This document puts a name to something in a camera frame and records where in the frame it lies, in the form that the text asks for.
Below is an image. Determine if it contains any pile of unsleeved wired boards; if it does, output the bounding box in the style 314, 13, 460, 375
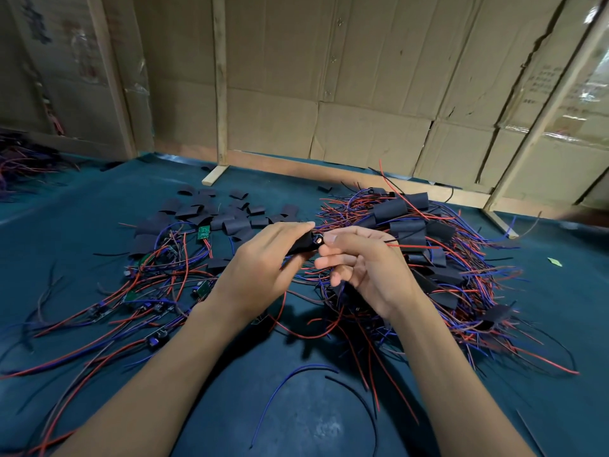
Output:
0, 223, 253, 457

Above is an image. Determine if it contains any wire pile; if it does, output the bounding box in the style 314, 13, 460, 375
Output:
0, 128, 72, 191

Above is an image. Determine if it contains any person's right forearm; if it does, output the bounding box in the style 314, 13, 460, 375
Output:
385, 295, 539, 457

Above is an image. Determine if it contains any loose blue wire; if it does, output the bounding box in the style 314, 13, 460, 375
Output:
249, 364, 339, 448

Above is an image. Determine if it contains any pile of sleeved wired boards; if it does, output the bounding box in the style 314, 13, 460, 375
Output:
314, 171, 580, 415

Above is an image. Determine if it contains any thin wooden post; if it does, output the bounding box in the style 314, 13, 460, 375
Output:
202, 0, 230, 187

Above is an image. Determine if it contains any person's right hand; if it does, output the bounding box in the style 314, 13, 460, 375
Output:
312, 225, 424, 322

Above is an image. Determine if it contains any black sleeve piece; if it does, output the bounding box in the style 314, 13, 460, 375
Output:
288, 230, 327, 255

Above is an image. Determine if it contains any person's left forearm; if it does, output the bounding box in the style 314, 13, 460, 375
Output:
52, 300, 244, 457

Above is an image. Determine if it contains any pale slanted wooden post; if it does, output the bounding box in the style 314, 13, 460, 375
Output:
483, 4, 609, 239

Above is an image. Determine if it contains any pile of black sleeve pieces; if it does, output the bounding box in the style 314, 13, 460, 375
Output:
128, 185, 301, 258

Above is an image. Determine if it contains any loose curved black wire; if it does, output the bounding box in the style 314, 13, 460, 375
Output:
325, 376, 380, 457

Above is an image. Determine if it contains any person's left hand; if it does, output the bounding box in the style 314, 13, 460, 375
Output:
204, 220, 317, 324

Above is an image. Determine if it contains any clear plastic sheet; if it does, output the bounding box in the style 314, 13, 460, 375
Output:
561, 52, 609, 149

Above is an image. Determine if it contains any wide wooden post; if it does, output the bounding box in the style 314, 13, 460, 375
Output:
86, 0, 136, 160

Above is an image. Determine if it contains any wooden ledge board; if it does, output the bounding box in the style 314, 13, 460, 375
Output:
154, 140, 609, 229

